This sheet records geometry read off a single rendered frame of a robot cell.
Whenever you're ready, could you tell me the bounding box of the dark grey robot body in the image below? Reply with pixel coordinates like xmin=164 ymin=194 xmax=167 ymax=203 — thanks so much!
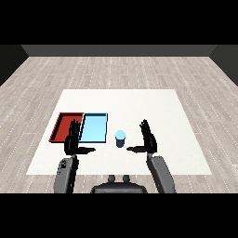
xmin=90 ymin=174 xmax=149 ymax=194

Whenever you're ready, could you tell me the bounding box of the light blue shallow open box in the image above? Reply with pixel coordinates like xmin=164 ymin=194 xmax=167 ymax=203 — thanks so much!
xmin=77 ymin=112 xmax=109 ymax=144

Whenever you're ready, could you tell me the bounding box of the small blue can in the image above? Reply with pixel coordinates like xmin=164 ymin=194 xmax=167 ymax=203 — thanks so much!
xmin=114 ymin=129 xmax=127 ymax=149

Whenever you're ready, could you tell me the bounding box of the red shallow open box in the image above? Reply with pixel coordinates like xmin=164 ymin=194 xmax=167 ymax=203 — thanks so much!
xmin=48 ymin=112 xmax=85 ymax=144

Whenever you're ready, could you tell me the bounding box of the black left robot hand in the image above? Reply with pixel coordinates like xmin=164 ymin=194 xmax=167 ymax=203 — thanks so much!
xmin=63 ymin=119 xmax=97 ymax=156

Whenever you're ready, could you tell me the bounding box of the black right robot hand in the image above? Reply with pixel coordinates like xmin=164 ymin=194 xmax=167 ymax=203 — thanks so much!
xmin=126 ymin=119 xmax=158 ymax=155

